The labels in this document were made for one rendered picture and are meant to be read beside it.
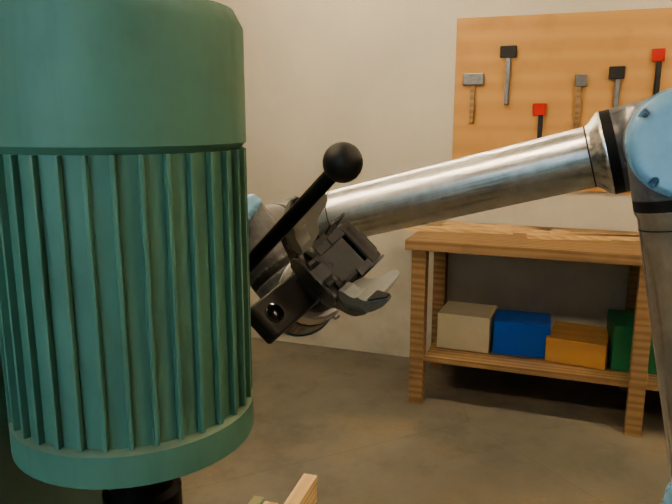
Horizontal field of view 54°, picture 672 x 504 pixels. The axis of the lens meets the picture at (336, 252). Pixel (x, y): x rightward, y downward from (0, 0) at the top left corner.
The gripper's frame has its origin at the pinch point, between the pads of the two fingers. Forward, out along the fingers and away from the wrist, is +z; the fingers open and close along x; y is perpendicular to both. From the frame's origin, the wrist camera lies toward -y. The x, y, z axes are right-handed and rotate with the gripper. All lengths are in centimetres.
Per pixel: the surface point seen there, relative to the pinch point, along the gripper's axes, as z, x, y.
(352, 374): -307, 36, 66
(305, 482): -33.1, 18.4, -14.6
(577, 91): -206, 7, 229
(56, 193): 23.6, -11.7, -18.5
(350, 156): 12.9, -4.2, 2.1
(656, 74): -185, 27, 251
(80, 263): 21.4, -8.2, -20.0
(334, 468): -221, 51, 13
